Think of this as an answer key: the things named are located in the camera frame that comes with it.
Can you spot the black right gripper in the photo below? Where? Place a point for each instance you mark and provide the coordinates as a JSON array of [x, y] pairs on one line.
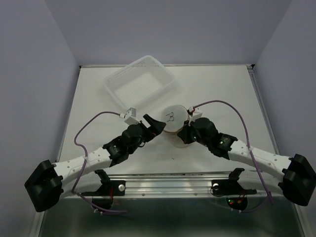
[[183, 133]]

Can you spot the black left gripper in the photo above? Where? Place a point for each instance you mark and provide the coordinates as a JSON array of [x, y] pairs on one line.
[[155, 128]]

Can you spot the white mesh laundry bag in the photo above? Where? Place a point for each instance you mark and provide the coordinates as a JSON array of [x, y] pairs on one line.
[[174, 116]]

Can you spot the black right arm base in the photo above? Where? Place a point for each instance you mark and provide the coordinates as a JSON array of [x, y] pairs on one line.
[[236, 195]]

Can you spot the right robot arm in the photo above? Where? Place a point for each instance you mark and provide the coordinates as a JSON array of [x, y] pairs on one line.
[[296, 177]]

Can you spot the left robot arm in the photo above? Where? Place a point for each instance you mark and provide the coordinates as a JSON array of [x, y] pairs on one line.
[[49, 181]]

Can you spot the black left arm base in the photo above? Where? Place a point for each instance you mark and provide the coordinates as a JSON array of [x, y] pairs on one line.
[[109, 188]]

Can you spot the white perforated plastic basket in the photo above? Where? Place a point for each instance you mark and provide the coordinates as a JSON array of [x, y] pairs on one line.
[[139, 82]]

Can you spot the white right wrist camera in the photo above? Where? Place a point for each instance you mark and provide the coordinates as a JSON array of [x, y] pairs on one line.
[[194, 114]]

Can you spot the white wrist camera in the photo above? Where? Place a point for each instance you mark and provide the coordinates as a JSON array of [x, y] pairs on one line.
[[194, 114], [130, 116]]

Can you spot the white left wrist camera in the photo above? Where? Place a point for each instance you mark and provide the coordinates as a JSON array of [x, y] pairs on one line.
[[130, 116]]

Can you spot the aluminium front rail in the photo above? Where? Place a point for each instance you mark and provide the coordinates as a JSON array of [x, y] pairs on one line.
[[176, 185]]

